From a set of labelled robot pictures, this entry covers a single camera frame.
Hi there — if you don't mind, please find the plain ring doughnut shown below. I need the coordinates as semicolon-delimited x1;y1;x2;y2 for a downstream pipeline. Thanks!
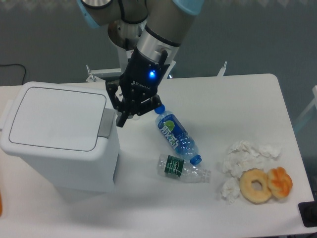
239;169;272;204

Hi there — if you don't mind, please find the white metal base frame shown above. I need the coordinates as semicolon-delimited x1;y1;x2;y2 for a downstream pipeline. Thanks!
85;59;228;83

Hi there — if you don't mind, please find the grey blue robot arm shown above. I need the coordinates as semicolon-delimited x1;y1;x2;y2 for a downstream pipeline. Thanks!
77;0;204;127

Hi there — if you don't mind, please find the orange object at edge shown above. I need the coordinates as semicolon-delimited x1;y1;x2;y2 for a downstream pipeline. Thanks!
0;192;3;216

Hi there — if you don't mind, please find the white plastic trash can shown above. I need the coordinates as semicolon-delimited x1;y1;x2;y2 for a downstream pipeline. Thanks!
0;82;120;192

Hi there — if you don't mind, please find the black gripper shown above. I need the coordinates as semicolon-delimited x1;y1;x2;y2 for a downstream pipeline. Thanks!
105;49;169;127

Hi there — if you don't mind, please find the black device at edge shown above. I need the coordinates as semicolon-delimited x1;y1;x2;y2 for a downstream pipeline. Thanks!
298;201;317;228

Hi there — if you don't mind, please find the blue labelled water bottle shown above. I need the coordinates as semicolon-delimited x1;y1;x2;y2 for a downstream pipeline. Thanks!
156;111;202;166

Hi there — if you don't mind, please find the small crumpled white tissue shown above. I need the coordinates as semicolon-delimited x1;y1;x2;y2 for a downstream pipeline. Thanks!
221;178;240;204

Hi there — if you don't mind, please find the white bottle cap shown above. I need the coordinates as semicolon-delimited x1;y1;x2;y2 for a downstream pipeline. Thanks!
132;115;140;120

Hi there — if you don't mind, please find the loose blue bottle cap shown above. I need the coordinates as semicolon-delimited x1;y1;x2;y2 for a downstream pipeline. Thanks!
154;104;165;115

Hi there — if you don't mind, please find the white frame at right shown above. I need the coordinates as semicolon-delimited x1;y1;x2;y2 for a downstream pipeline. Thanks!
293;85;317;134

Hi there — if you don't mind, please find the orange glazed bread roll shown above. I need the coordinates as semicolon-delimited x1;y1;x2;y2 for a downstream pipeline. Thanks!
267;167;293;199

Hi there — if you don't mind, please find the black floor cable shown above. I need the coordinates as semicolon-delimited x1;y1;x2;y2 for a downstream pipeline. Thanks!
0;63;27;83

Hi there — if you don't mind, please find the large crumpled white tissue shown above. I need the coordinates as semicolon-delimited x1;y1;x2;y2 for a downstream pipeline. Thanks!
221;140;282;179

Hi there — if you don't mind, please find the clear green labelled bottle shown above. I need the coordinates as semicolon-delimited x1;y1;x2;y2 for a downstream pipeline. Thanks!
157;154;211;183

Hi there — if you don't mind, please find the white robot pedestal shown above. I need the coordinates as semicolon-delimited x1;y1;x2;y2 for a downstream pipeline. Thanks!
107;20;147;74

